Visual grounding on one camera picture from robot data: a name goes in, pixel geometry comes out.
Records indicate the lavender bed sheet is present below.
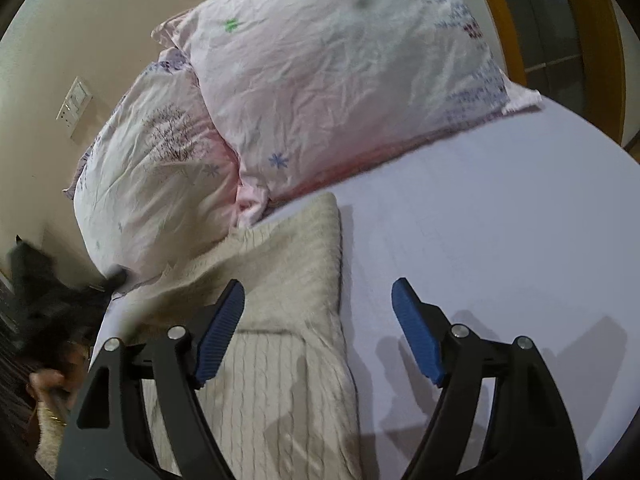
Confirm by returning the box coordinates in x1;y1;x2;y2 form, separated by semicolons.
89;94;640;480

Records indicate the white wall switch plate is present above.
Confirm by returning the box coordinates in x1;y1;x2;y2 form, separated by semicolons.
56;77;93;136

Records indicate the beige cable knit sweater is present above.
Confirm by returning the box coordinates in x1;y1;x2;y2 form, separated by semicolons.
34;192;362;480

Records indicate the pink floral pillow with tree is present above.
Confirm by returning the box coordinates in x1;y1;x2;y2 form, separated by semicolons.
64;48;241;281

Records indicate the pink floral pillow right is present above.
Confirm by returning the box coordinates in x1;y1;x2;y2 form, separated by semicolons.
153;0;541;226

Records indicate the wooden framed glass door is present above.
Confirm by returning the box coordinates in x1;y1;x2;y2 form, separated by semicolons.
486;0;639;158

